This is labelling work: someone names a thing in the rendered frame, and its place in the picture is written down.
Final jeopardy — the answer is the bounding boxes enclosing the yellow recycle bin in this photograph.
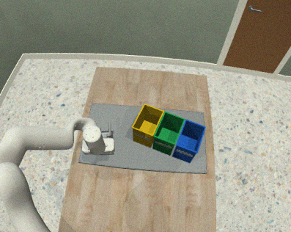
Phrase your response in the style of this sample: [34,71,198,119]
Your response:
[131,104,164,148]

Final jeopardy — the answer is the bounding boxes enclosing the blue open-top bin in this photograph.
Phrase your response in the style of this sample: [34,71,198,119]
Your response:
[172,119,206,163]

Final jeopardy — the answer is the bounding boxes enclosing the green bin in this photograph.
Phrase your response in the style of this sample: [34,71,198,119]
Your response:
[152,112,185,156]

